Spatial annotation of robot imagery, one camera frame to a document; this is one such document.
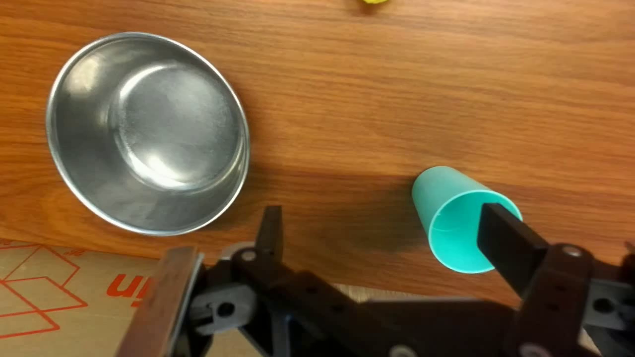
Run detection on blue plastic cup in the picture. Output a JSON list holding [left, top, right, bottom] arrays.
[[412, 165, 527, 277]]

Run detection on wooden table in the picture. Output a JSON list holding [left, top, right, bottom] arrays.
[[0, 0, 635, 314]]

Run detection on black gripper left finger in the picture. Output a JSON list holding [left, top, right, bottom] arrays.
[[178, 205, 374, 357]]

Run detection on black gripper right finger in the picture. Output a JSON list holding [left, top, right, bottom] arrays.
[[479, 203, 635, 357]]

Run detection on cardboard panel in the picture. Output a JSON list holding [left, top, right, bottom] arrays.
[[0, 239, 207, 357]]

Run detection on metal bowl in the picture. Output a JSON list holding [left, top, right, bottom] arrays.
[[45, 31, 255, 239]]

